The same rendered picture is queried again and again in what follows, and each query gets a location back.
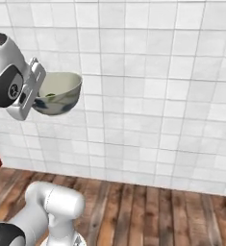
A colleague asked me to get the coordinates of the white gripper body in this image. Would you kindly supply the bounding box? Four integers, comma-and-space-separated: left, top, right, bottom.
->
6, 57, 48, 122

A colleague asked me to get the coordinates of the white bowl with dark pattern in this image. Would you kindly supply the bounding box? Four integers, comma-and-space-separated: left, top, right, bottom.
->
32, 71, 84, 116

